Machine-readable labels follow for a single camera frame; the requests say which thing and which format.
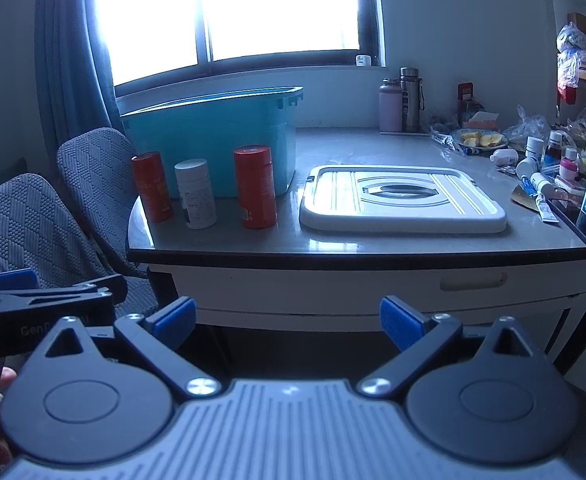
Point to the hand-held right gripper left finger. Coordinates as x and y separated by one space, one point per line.
175 321

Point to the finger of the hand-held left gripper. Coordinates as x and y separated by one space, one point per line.
13 279
108 289

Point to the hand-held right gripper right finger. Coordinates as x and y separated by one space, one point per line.
397 324

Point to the white storage box lid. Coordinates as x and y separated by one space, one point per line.
333 210

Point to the person's left hand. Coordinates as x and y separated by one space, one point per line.
2 430

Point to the grey quilted chair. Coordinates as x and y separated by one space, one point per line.
93 170
28 225

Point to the white desk drawer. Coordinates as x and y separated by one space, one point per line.
323 287

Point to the red cylindrical canister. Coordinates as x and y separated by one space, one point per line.
153 187
255 187

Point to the white supplement bottle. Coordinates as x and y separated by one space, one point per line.
196 195

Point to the grey marble desk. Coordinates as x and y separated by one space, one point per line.
373 147

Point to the teal plastic storage box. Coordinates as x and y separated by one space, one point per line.
213 145

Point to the blue white ointment tube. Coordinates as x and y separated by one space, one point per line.
540 205

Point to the blue white plastic wrapper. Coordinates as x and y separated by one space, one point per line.
445 140

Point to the small white round bottle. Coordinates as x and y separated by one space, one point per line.
504 156

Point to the plate of sliced fruit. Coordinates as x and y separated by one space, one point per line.
478 139

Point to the slim white bottle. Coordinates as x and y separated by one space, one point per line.
543 184

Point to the white capped pill bottle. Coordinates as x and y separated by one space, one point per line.
526 167

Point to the pink thermos bottle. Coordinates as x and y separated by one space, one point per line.
390 107

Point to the orange paper packet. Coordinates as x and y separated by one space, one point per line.
483 121

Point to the white bottle blue label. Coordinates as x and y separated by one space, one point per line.
534 149

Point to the steel thermos bottle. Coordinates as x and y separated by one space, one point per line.
411 100

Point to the blue curtain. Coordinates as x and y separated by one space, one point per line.
68 60

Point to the pink white bottle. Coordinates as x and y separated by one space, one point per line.
569 166

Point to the brown syrup bottle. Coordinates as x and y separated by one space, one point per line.
554 150

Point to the clear plastic bag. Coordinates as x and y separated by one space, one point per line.
530 125

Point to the red cardboard package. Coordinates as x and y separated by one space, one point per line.
465 92

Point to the small white jar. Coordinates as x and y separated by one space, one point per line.
363 60

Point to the dark framed window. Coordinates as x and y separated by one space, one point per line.
223 5

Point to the hanging plastic bags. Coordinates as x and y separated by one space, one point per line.
570 55

